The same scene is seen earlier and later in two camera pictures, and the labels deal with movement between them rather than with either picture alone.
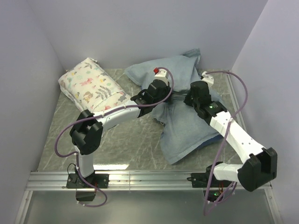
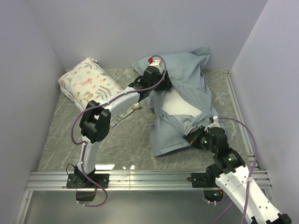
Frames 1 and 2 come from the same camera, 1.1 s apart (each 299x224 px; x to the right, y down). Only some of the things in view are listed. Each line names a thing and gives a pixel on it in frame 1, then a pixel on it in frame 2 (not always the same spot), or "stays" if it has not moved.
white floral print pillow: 87,86 stays
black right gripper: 187,99 to 191,137
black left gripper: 167,89 to 165,85
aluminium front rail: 120,180 stays
